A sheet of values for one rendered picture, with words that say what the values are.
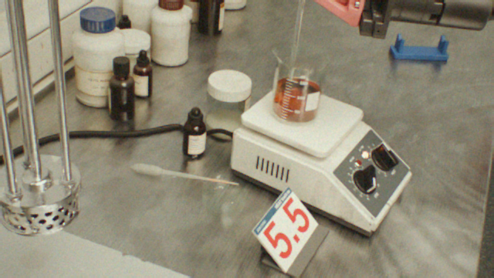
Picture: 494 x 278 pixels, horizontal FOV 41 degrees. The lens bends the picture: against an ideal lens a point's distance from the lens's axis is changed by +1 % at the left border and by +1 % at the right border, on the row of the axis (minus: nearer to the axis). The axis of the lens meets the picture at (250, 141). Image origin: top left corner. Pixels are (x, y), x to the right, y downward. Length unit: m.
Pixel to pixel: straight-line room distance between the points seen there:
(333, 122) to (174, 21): 0.34
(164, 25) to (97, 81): 0.16
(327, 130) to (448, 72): 0.44
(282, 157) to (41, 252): 0.29
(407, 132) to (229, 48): 0.35
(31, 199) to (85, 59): 0.41
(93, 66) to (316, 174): 0.35
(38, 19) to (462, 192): 0.62
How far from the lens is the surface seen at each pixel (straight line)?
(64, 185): 0.54
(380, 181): 0.81
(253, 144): 0.79
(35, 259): 0.72
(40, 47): 0.98
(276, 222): 0.73
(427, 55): 1.20
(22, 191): 0.55
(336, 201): 0.77
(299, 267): 0.73
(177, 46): 1.05
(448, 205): 0.87
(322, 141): 0.77
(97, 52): 0.91
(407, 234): 0.81
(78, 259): 0.71
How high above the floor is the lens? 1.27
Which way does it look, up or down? 35 degrees down
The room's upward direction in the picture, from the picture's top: 7 degrees clockwise
